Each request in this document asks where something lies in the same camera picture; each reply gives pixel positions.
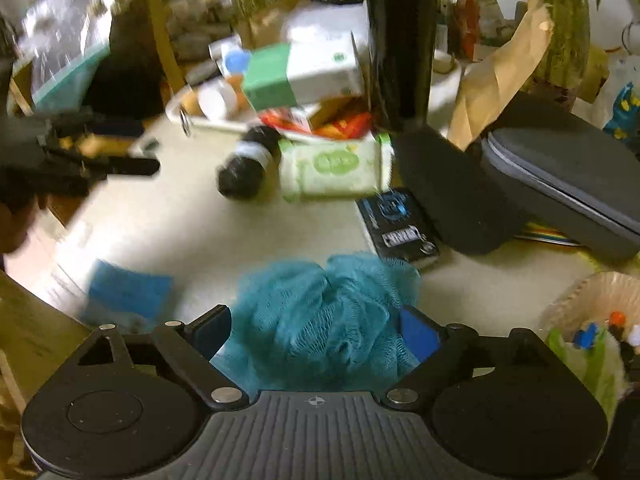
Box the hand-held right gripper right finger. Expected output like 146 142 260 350
384 305 551 407

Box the brown paper wrap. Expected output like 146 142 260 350
235 0 311 51

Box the blue cloth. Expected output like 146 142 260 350
87 259 173 321

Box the green plastic wrapper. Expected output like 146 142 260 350
547 327 628 413

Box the red figurine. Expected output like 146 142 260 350
456 0 482 60

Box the green white carton box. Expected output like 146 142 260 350
241 30 365 113

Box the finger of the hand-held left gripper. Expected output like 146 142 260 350
87 156 161 177
60 112 144 137

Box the teal mesh bath loofah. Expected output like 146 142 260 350
210 252 423 392

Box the blue yellow printed bag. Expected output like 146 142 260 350
604 82 640 142

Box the pile of wooden blocks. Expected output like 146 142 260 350
165 0 236 61

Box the white capped orange bottle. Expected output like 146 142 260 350
192 76 251 121

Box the black roll white label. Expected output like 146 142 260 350
216 125 281 200

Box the grey hard case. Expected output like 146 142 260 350
481 92 640 261

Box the red snack packet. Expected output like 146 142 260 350
312 110 375 141

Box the silver foil bag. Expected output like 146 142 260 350
20 0 113 106

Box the plastic wrapped paper basket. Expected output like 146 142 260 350
542 271 640 411

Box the white orange small box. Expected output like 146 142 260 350
260 107 313 135

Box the white blue tube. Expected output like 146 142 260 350
210 35 253 78

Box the black cloth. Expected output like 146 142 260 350
82 10 168 121

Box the black thermos bottle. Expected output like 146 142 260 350
364 0 441 133

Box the black printed packet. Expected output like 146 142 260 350
356 187 442 267

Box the black foam sponge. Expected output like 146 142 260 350
392 126 526 256

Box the brown paper bag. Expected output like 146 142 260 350
446 0 553 152

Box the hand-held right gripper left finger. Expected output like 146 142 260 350
77 304 251 408

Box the green wet wipes pack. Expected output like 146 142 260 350
277 132 396 204

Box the white plastic package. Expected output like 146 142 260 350
280 5 371 46

